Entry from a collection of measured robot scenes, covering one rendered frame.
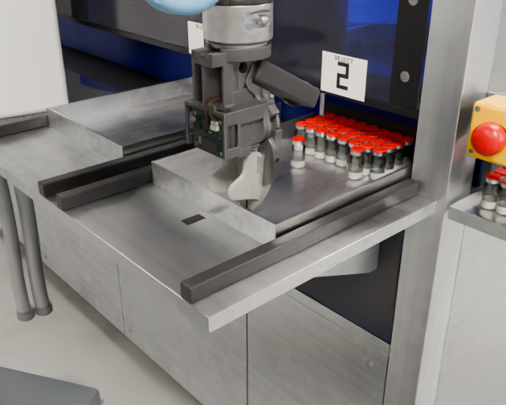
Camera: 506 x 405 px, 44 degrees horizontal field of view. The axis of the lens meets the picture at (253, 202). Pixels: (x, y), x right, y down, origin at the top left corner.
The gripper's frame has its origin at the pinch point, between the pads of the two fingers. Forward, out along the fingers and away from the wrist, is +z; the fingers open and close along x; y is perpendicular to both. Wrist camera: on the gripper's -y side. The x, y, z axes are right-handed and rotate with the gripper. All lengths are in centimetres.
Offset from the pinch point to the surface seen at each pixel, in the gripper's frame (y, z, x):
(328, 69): -24.0, -10.9, -9.7
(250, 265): 7.6, 2.3, 8.1
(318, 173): -18.7, 3.4, -6.0
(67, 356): -11, 92, -97
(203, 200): 1.8, 1.9, -7.7
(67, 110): -2, 1, -54
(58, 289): -26, 91, -133
